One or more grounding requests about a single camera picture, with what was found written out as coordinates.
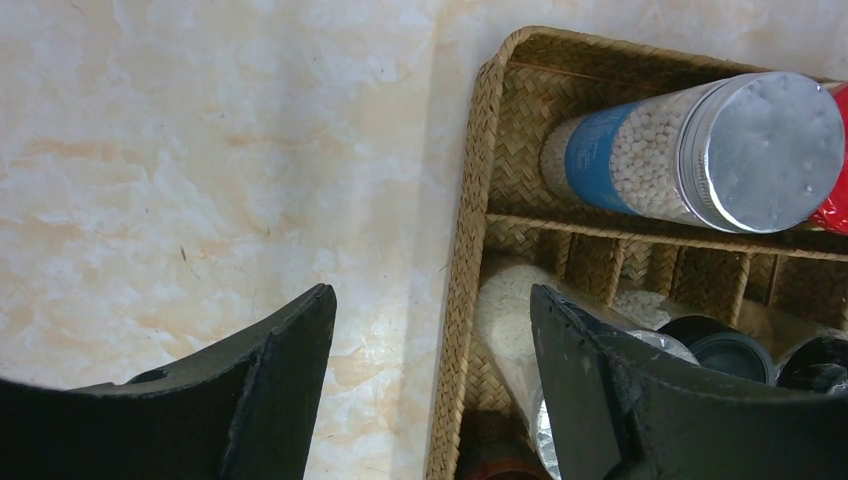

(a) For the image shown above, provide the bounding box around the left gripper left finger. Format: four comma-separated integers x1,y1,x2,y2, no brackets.
1,284,337,479

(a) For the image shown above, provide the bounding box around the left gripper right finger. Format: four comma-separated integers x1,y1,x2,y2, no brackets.
530,285,847,479

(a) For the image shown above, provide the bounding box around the black cap shaker front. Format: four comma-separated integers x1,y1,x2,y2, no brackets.
612,289,778,386

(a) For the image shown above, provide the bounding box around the clear jar silver lid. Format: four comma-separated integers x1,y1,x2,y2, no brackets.
473,261,700,480

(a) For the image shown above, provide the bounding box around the woven bamboo divided tray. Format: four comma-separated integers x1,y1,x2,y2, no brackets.
426,26,847,479

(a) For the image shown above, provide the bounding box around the red lid sauce jar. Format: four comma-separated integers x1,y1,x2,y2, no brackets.
809,82,848,237

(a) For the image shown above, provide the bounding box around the silver lid jar blue label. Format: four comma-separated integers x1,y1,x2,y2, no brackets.
539,72,845,234

